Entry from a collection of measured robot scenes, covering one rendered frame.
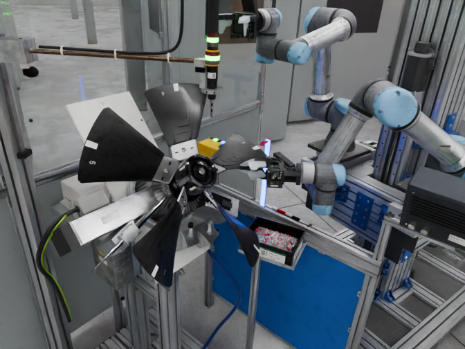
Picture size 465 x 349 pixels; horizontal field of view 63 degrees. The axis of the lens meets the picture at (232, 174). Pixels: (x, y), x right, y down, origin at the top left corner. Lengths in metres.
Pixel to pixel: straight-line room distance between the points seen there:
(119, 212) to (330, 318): 1.08
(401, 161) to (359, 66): 3.88
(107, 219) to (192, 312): 1.31
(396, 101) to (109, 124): 0.86
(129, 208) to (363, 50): 4.77
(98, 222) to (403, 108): 0.98
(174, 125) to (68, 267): 1.05
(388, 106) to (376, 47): 4.53
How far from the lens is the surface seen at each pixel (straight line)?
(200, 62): 1.19
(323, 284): 1.75
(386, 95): 1.27
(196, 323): 2.35
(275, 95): 4.35
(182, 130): 1.30
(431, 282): 2.63
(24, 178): 1.59
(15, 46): 1.38
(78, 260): 2.10
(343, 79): 5.54
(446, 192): 1.30
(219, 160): 1.36
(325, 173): 1.33
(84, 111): 1.44
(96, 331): 2.40
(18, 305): 2.07
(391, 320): 2.29
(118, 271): 1.63
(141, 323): 2.01
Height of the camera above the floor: 1.78
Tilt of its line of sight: 28 degrees down
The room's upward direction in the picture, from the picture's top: 3 degrees clockwise
